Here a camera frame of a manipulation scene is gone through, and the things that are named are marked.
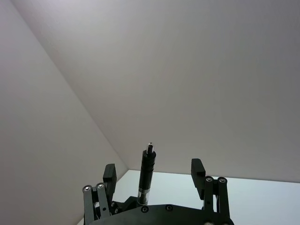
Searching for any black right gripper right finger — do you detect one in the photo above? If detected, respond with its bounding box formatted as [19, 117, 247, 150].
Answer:
[191, 158, 232, 220]

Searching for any black cylindrical tool steel tip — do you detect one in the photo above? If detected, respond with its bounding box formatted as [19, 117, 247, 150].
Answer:
[137, 141, 157, 206]

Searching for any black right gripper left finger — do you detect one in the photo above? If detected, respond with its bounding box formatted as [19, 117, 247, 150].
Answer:
[82, 163, 118, 222]

